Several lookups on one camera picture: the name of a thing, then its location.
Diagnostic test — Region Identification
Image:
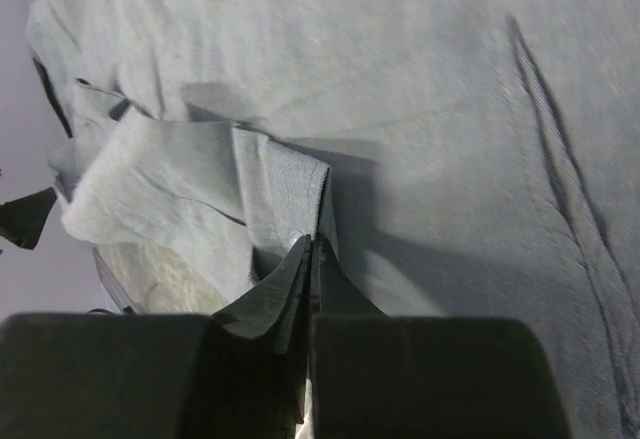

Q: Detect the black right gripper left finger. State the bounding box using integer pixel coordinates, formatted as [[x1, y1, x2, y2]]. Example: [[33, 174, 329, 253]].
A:
[[1, 237, 311, 438]]

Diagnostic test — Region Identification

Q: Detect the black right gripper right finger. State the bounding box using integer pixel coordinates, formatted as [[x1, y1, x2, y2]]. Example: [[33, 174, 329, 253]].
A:
[[310, 237, 570, 438]]

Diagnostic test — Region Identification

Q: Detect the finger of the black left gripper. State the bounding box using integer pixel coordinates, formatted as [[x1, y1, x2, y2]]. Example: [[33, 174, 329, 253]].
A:
[[0, 187, 56, 249]]

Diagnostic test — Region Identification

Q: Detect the grey long sleeve shirt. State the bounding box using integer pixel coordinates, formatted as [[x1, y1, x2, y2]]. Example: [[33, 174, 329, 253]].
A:
[[26, 0, 639, 438]]

